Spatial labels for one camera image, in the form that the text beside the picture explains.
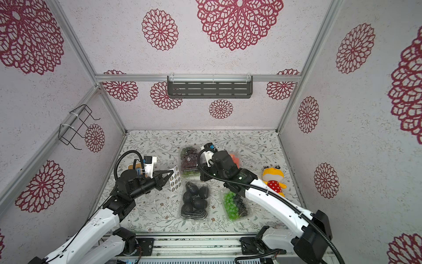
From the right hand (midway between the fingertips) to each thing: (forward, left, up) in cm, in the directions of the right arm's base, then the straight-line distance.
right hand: (196, 165), depth 72 cm
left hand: (-1, +11, -4) cm, 11 cm away
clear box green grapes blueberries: (-10, -19, -21) cm, 30 cm away
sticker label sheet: (-3, +10, -7) cm, 13 cm away
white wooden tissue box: (-3, +24, +4) cm, 25 cm away
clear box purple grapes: (+13, +7, -19) cm, 24 cm away
